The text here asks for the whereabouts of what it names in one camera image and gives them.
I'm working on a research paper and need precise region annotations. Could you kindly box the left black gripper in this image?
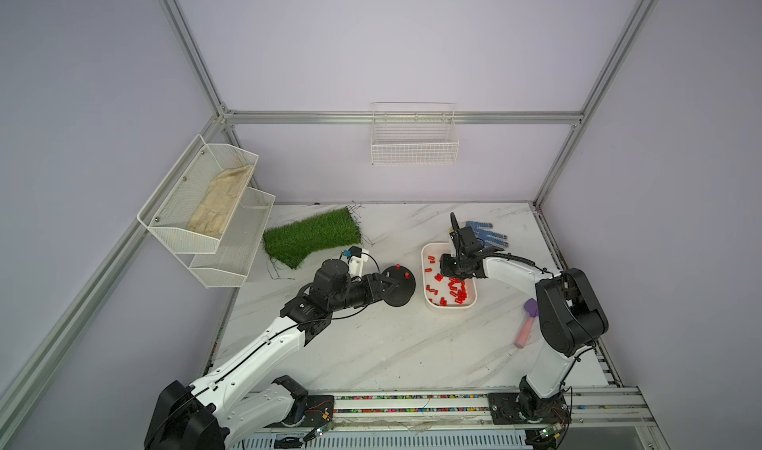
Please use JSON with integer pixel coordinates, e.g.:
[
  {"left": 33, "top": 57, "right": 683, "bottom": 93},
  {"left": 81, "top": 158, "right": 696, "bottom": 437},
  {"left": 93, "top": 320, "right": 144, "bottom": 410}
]
[{"left": 329, "top": 272, "right": 397, "bottom": 313}]

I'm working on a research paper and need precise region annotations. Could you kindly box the black round screw base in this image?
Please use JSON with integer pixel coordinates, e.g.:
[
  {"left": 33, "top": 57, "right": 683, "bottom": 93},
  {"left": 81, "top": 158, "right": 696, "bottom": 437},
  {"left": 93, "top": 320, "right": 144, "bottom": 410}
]
[{"left": 382, "top": 265, "right": 417, "bottom": 307}]

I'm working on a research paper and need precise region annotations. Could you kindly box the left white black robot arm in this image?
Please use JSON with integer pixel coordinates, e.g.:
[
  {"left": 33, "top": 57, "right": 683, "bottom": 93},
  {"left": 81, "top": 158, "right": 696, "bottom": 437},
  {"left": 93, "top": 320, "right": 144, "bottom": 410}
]
[{"left": 144, "top": 259, "right": 417, "bottom": 449}]

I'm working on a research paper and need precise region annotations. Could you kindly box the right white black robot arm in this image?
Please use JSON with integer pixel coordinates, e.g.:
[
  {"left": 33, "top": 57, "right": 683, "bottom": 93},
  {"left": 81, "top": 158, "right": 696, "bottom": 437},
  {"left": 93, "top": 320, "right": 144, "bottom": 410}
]
[{"left": 440, "top": 215, "right": 609, "bottom": 423}]

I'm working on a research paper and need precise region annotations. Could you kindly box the blue dotted work glove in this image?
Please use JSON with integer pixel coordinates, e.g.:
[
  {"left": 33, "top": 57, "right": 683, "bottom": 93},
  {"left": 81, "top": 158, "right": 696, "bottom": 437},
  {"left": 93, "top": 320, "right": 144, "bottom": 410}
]
[{"left": 466, "top": 221, "right": 509, "bottom": 251}]

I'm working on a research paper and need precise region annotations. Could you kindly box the white plastic tray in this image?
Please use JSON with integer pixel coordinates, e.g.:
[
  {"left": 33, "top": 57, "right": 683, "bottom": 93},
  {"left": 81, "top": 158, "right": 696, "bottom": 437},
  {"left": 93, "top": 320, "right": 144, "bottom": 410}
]
[{"left": 421, "top": 242, "right": 477, "bottom": 310}]

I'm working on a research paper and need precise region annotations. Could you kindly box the green artificial grass mat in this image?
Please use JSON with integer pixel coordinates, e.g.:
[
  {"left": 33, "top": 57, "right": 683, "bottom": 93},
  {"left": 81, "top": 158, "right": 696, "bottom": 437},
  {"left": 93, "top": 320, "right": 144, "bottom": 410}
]
[{"left": 263, "top": 207, "right": 362, "bottom": 269}]

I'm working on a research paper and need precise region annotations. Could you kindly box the lower white mesh shelf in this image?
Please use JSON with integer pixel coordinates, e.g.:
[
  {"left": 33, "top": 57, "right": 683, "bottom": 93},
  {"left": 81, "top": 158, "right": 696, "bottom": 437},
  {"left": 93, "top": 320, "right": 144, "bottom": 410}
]
[{"left": 189, "top": 187, "right": 276, "bottom": 289}]

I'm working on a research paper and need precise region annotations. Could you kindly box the white mesh shelf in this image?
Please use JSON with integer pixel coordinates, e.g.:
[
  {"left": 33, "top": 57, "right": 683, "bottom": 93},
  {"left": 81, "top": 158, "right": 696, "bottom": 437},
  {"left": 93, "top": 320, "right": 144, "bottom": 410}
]
[
  {"left": 189, "top": 187, "right": 276, "bottom": 289},
  {"left": 137, "top": 136, "right": 259, "bottom": 255}
]

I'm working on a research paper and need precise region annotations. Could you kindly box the beige cloth glove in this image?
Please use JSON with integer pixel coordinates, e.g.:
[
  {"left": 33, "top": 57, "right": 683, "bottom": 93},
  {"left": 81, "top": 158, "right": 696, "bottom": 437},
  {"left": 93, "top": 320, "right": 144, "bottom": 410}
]
[{"left": 186, "top": 164, "right": 254, "bottom": 239}]

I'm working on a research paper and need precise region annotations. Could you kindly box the upper white mesh shelf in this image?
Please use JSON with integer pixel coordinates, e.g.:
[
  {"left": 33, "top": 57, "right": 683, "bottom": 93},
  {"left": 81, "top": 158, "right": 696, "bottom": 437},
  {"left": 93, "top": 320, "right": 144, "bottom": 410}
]
[{"left": 137, "top": 136, "right": 259, "bottom": 255}]

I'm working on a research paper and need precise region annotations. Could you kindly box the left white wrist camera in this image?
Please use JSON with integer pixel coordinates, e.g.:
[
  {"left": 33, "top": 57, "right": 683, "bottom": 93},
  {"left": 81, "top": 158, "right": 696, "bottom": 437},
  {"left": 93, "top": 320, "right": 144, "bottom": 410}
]
[{"left": 341, "top": 246, "right": 370, "bottom": 277}]

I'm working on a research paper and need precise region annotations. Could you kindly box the white wire wall basket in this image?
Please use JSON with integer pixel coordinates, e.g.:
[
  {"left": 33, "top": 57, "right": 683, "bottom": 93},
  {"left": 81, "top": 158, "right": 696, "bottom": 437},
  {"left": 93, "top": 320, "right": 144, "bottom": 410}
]
[{"left": 370, "top": 102, "right": 460, "bottom": 166}]

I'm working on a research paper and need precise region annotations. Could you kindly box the aluminium mounting rail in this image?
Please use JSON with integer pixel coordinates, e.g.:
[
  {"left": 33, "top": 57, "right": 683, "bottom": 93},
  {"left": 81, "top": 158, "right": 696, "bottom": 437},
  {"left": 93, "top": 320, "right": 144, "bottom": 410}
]
[{"left": 163, "top": 387, "right": 656, "bottom": 434}]

